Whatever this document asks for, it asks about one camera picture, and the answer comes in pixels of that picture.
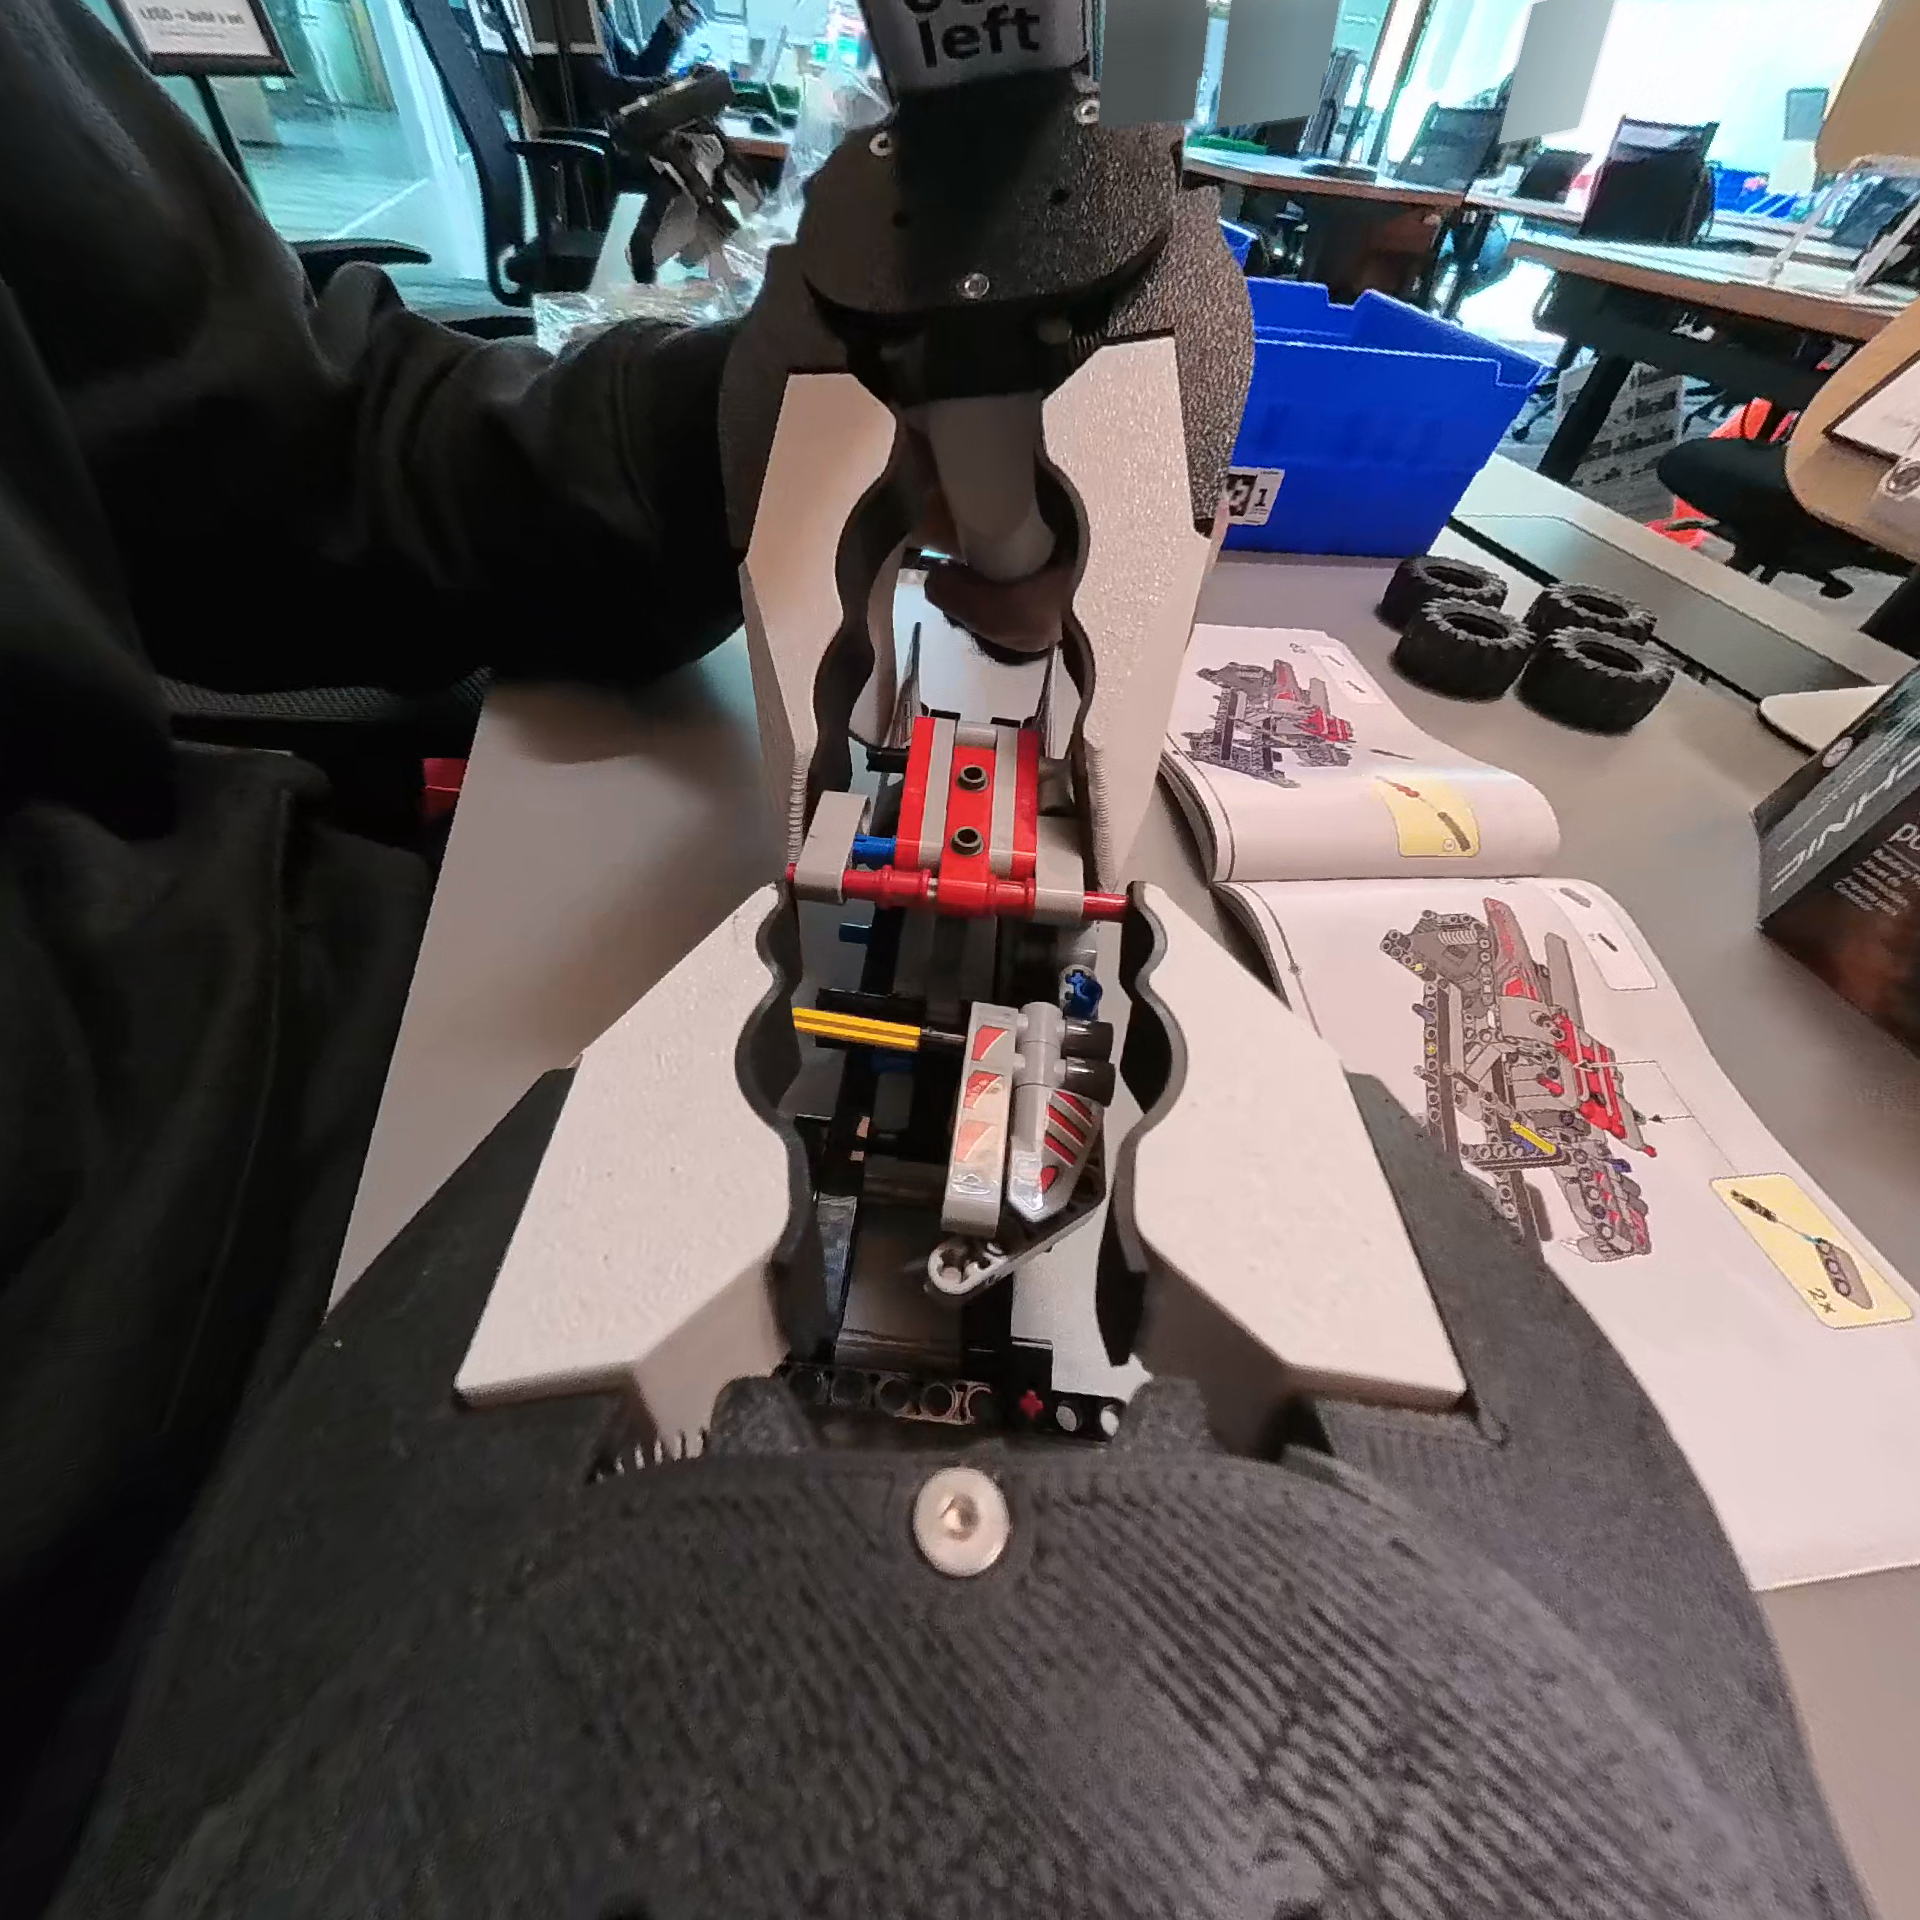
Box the blue storage bin white label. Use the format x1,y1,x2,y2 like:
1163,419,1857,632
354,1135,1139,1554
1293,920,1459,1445
1201,275,1551,563

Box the red grey brick truck model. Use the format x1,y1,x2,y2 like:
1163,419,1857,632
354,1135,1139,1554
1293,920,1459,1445
781,623,1146,1445

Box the white stand foot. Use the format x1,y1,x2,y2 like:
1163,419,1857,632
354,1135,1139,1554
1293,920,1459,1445
1758,682,1896,755

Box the black framed sign stand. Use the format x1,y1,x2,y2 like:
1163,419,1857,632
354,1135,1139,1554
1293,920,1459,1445
113,0,298,202

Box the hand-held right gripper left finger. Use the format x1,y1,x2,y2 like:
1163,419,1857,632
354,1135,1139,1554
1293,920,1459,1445
456,883,801,1414

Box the person's left forearm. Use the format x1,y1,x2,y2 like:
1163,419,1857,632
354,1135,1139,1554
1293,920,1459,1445
194,263,760,701

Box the open building instruction booklet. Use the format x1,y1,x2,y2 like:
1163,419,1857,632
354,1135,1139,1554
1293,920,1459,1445
1160,623,1920,1597

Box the wooden desk black legs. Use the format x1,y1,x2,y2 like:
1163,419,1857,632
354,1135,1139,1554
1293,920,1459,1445
1463,224,1920,486

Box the black mesh office chair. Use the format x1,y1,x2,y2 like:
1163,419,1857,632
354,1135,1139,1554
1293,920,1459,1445
407,0,635,314

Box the wooden sign board with paper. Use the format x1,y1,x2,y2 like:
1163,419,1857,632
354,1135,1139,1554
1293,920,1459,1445
1786,0,1920,565

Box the black chair with orange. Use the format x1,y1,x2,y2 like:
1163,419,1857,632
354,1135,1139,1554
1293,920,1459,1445
1656,393,1866,590

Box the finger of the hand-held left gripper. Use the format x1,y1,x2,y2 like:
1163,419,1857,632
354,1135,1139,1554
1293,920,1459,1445
1041,334,1235,899
744,370,917,885

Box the black toy set box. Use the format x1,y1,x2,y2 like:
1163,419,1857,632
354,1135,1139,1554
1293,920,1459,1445
1752,749,1920,1040

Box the grey desk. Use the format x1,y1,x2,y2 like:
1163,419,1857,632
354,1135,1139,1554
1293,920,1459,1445
328,546,1920,1920

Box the black rubber toy tire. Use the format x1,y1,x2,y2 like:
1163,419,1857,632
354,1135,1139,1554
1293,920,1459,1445
1382,557,1512,637
1519,623,1681,737
1395,597,1541,702
1529,584,1662,648

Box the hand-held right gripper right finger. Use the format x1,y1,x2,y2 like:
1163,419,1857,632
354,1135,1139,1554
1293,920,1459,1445
1103,883,1473,1457

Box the clear plastic bag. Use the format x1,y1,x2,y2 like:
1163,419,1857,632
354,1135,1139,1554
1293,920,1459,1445
529,277,760,366

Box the person's left hand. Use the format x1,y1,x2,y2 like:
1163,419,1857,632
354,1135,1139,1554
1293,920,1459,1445
914,552,1079,666

